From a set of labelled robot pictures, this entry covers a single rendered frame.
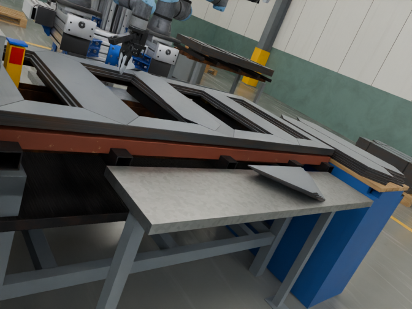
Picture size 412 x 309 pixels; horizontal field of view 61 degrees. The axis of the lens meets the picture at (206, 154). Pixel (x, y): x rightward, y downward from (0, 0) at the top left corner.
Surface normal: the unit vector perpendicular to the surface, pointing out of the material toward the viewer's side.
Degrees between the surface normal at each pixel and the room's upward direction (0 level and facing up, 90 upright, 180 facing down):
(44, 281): 90
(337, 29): 90
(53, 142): 90
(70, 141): 90
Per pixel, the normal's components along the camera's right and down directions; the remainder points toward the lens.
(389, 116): -0.78, -0.09
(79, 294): 0.36, -0.88
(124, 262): 0.58, 0.48
